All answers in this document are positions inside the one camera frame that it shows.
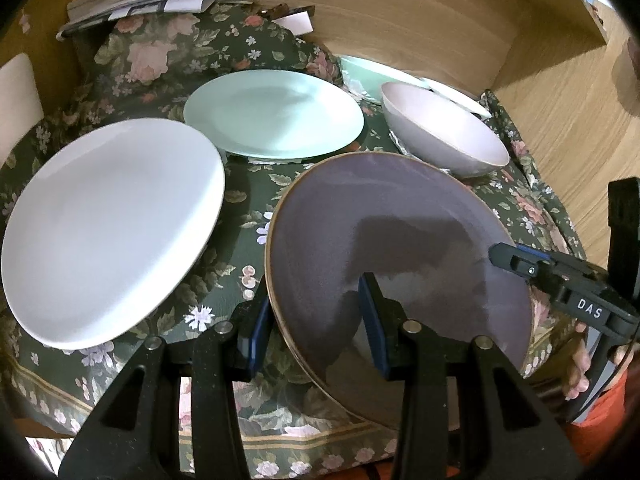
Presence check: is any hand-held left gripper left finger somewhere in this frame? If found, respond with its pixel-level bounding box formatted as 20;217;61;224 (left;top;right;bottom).
57;275;273;480

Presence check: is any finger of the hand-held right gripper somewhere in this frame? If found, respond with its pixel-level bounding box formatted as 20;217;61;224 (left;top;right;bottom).
487;242;571;303

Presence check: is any purple plate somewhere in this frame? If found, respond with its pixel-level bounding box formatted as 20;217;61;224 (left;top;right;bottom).
264;151;535;431

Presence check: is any pale pink bowl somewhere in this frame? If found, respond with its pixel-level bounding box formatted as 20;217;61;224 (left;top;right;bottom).
381;82;511;178

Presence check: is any person's right hand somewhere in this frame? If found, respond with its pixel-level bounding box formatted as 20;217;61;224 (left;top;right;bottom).
562;322;591;401

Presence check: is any white bowl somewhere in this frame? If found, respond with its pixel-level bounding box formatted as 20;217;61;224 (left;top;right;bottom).
422;77;493;120

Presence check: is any stack of papers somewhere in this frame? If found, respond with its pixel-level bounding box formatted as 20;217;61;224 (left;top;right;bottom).
55;0;251;41

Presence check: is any small white box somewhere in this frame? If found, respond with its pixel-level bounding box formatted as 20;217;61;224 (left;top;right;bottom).
285;10;313;36

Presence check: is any white plate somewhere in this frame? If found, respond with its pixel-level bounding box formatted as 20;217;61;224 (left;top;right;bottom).
0;117;226;351

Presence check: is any green floral tablecloth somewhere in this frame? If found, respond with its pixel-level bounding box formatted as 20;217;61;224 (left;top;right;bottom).
0;7;586;480

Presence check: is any light green plate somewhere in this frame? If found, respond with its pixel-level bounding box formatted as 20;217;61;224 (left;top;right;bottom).
182;69;365;159

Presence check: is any person's orange clothing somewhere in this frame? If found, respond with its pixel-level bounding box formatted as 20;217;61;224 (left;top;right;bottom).
570;370;640;480

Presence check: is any light green bowl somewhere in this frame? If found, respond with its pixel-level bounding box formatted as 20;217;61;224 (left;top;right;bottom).
337;55;433;106

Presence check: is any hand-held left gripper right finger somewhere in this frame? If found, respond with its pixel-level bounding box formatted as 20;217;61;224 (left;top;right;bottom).
357;272;586;480

